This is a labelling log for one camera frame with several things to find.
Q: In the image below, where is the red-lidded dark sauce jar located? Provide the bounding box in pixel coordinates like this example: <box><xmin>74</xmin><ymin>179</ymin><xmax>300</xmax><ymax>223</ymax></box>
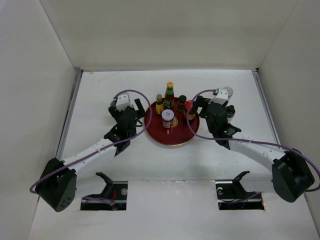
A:
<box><xmin>184</xmin><ymin>100</ymin><xmax>196</xmax><ymax>122</ymax></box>

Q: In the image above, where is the small black-capped spice bottle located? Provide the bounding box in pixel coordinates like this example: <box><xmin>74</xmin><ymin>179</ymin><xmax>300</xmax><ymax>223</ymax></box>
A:
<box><xmin>177</xmin><ymin>95</ymin><xmax>187</xmax><ymax>112</ymax></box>

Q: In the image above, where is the small gold-capped oil bottle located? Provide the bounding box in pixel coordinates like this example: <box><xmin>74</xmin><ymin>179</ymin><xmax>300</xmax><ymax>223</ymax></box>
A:
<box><xmin>155</xmin><ymin>94</ymin><xmax>164</xmax><ymax>115</ymax></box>

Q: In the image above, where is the white-lidded sauce jar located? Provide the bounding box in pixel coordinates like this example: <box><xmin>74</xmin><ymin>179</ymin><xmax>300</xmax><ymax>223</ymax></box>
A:
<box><xmin>161</xmin><ymin>109</ymin><xmax>175</xmax><ymax>129</ymax></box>

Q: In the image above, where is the white pepper shaker blue label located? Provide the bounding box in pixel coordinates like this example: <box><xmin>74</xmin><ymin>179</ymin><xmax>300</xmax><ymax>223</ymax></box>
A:
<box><xmin>223</xmin><ymin>86</ymin><xmax>234</xmax><ymax>97</ymax></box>

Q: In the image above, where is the red chili sauce bottle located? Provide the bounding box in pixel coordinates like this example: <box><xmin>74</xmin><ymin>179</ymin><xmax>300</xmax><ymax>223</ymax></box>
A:
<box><xmin>164</xmin><ymin>81</ymin><xmax>175</xmax><ymax>109</ymax></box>

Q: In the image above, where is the salt grinder black top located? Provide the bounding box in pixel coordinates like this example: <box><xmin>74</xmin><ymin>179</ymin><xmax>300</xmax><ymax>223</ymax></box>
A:
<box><xmin>109</xmin><ymin>99</ymin><xmax>118</xmax><ymax>109</ymax></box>

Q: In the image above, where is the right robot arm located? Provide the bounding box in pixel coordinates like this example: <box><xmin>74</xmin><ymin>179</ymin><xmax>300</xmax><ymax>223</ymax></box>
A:
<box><xmin>144</xmin><ymin>89</ymin><xmax>315</xmax><ymax>203</ymax></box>

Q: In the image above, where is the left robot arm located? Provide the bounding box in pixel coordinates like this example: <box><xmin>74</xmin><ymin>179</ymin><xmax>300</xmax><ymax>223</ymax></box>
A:
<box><xmin>30</xmin><ymin>99</ymin><xmax>146</xmax><ymax>212</ymax></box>

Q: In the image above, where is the red round tray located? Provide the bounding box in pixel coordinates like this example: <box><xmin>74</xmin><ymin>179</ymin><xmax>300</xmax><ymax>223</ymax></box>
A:
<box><xmin>144</xmin><ymin>97</ymin><xmax>194</xmax><ymax>146</ymax></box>

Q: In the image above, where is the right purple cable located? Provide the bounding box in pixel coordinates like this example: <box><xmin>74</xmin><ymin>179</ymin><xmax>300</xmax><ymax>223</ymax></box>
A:
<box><xmin>186</xmin><ymin>88</ymin><xmax>320</xmax><ymax>204</ymax></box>

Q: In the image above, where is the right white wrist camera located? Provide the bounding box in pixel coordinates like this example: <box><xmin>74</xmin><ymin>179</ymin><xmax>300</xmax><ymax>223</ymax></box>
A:
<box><xmin>209</xmin><ymin>87</ymin><xmax>229</xmax><ymax>105</ymax></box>

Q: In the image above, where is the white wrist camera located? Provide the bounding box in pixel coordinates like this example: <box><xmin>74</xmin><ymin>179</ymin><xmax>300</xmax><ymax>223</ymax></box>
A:
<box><xmin>115</xmin><ymin>92</ymin><xmax>132</xmax><ymax>112</ymax></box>
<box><xmin>209</xmin><ymin>87</ymin><xmax>229</xmax><ymax>105</ymax></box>

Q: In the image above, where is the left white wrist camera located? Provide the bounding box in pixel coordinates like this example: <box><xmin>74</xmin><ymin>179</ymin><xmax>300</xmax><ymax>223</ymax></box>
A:
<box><xmin>115</xmin><ymin>92</ymin><xmax>132</xmax><ymax>112</ymax></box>

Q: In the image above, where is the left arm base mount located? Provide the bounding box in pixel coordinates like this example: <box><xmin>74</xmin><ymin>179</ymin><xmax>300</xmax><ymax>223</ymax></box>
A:
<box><xmin>80</xmin><ymin>172</ymin><xmax>129</xmax><ymax>211</ymax></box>

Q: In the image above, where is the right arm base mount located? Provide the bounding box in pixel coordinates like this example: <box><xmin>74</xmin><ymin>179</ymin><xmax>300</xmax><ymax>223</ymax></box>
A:
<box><xmin>215</xmin><ymin>171</ymin><xmax>265</xmax><ymax>211</ymax></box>

